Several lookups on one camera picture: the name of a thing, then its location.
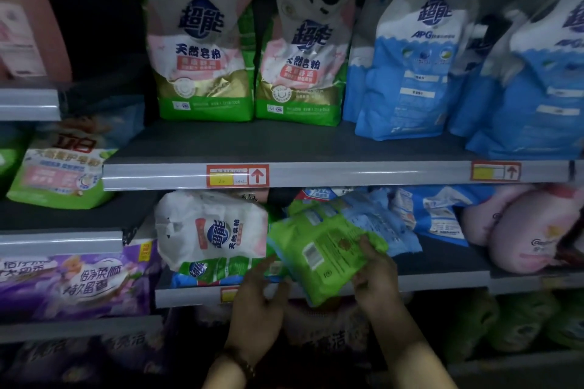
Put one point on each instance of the white and green detergent bag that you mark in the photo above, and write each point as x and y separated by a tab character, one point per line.
210	233

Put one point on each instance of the green gold pink detergent bag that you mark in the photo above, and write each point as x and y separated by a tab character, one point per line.
303	69
200	47

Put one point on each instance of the person's right hand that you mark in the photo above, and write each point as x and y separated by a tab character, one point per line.
378	286

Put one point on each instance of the dark purple detergent bag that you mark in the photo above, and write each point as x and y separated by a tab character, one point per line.
82	361
326	327

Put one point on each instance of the red and yellow price tag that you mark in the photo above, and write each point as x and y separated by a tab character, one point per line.
229	295
237	176
496	171

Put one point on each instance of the green pink soap powder bag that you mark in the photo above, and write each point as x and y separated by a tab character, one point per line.
64	170

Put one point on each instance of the person's left forearm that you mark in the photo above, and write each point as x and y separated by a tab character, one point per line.
223	375

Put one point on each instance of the person's left thumb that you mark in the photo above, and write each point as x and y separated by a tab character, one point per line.
280	293

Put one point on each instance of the person's right forearm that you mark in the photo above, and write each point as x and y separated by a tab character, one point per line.
406	347

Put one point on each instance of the blue and white detergent bag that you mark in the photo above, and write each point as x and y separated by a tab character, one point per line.
410	69
538	97
483	65
362	60

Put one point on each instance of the flat blue detergent bag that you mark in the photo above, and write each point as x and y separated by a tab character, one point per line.
438	215
392	229

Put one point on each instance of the person's left hand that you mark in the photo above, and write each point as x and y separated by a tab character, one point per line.
253	315

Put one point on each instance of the pink detergent bottle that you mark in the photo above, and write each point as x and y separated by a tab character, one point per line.
27	24

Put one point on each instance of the green refill pouch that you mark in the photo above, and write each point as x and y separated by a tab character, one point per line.
522	322
568	320
472	327

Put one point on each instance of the pink refill pouch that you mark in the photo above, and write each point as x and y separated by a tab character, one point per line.
529	238
483	220

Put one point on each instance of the grey shelf board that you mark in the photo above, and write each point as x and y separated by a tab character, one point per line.
68	229
292	156
77	328
447	270
27	104

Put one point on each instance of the purple floral detergent bag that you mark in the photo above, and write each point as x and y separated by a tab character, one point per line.
77	286

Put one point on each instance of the plain green detergent bag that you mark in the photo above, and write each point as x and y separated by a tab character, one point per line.
319	252

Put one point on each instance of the person's right thumb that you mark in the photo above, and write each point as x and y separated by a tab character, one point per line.
359	283

